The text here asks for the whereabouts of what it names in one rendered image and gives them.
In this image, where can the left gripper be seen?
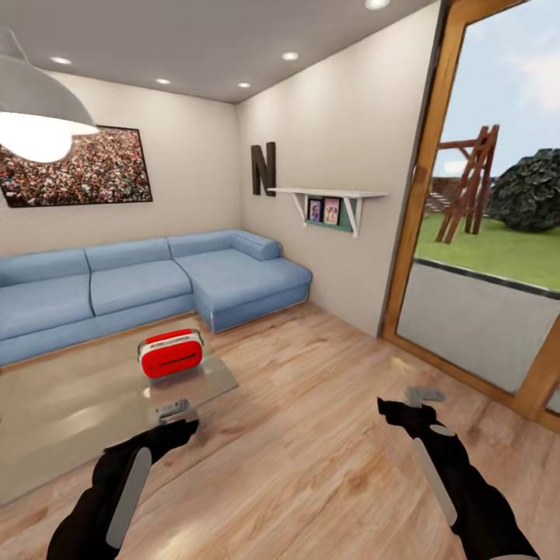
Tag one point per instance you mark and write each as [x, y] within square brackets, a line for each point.
[174, 434]

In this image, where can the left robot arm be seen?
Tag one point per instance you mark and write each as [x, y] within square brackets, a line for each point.
[96, 528]

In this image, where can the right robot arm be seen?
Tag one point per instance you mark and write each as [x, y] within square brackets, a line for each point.
[477, 512]

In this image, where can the coffee table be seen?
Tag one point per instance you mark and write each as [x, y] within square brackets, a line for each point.
[60, 415]

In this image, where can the decorative sign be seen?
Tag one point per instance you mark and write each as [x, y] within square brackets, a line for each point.
[263, 170]

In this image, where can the shelf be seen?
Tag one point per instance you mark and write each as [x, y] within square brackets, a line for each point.
[351, 206]

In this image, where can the radio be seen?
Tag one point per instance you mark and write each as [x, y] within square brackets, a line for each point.
[169, 353]

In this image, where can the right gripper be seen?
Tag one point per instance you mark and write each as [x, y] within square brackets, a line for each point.
[397, 413]

